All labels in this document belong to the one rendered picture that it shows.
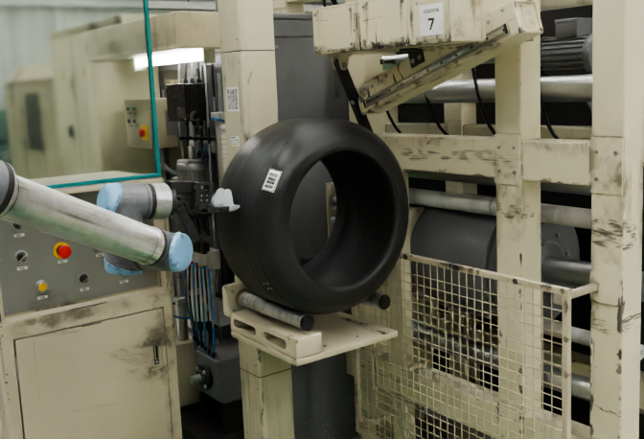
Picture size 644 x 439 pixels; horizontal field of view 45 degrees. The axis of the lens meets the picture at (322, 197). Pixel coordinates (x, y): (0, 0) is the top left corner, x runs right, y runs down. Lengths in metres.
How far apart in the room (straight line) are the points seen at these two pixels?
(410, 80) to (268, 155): 0.54
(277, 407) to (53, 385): 0.71
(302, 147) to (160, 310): 0.84
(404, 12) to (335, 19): 0.31
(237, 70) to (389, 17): 0.50
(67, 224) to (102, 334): 1.01
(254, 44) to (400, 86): 0.46
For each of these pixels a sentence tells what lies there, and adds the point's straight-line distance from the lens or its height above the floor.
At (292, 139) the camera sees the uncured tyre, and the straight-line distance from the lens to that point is 2.08.
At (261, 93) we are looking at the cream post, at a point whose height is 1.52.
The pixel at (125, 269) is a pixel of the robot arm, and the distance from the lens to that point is 1.90.
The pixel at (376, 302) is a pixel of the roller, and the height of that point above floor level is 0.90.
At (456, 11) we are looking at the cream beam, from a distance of 2.09.
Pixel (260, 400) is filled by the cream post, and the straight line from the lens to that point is 2.59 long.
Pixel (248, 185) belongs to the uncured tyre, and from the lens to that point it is 2.07.
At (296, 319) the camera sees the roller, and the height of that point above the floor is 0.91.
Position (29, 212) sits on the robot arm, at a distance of 1.53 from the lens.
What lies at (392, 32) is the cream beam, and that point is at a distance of 2.22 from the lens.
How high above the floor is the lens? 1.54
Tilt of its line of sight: 8 degrees down
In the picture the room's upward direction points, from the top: 3 degrees counter-clockwise
